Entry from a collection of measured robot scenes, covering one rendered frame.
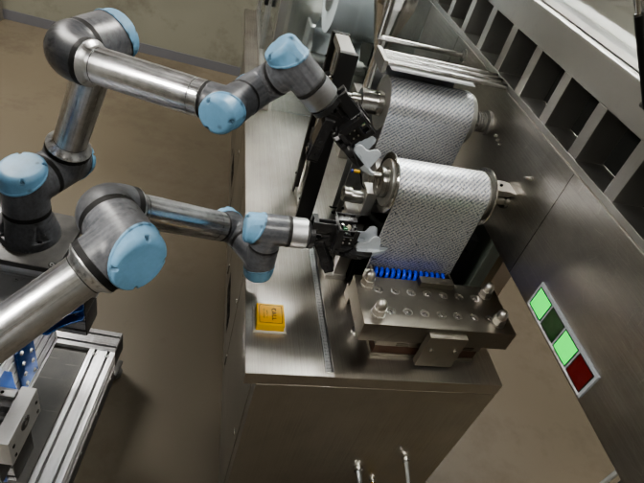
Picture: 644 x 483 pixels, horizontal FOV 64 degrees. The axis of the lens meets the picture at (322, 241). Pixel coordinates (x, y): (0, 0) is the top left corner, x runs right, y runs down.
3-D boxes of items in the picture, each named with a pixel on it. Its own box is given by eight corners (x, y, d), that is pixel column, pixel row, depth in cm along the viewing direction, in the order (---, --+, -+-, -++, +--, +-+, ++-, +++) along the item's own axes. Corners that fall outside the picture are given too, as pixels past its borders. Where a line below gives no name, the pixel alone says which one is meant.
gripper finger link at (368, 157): (392, 170, 117) (369, 139, 113) (370, 183, 119) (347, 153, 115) (390, 163, 120) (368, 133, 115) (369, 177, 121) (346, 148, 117)
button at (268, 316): (255, 309, 132) (256, 302, 131) (282, 310, 134) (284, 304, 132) (255, 330, 127) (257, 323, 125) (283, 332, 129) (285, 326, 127)
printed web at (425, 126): (335, 211, 172) (384, 65, 140) (402, 219, 178) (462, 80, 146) (354, 298, 143) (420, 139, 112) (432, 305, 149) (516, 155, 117)
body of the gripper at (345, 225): (363, 234, 123) (313, 227, 120) (353, 260, 128) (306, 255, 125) (357, 214, 129) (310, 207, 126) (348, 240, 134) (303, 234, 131)
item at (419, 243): (366, 266, 136) (389, 211, 125) (448, 275, 142) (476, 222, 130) (366, 267, 136) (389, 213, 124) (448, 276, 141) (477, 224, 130)
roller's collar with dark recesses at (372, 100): (354, 104, 142) (361, 82, 138) (375, 108, 144) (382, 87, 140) (357, 116, 138) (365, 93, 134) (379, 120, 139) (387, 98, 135)
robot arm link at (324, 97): (298, 105, 105) (295, 87, 111) (311, 121, 108) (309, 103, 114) (329, 83, 103) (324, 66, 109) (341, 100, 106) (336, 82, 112)
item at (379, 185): (371, 179, 131) (381, 159, 125) (379, 181, 131) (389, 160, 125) (374, 202, 126) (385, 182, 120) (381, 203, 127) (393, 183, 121)
